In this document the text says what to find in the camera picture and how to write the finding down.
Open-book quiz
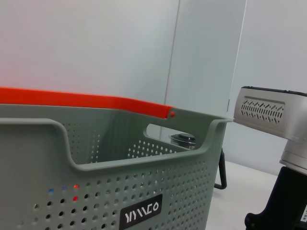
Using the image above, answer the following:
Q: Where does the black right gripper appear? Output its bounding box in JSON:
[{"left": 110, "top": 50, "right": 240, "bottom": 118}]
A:
[{"left": 244, "top": 166, "right": 307, "bottom": 230}]

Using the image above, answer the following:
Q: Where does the glass carafe black handle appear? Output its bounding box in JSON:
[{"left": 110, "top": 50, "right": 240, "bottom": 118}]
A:
[{"left": 169, "top": 132, "right": 228, "bottom": 190}]

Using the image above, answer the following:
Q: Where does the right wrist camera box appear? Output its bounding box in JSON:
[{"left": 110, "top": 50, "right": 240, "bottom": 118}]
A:
[{"left": 233, "top": 85, "right": 307, "bottom": 142}]

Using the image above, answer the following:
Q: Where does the orange bin handle clip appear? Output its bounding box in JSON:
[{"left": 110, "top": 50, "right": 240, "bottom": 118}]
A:
[{"left": 0, "top": 86, "right": 176, "bottom": 120}]

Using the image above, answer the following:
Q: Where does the grey perforated storage bin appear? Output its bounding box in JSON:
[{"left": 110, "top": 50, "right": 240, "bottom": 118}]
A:
[{"left": 0, "top": 103, "right": 234, "bottom": 230}]

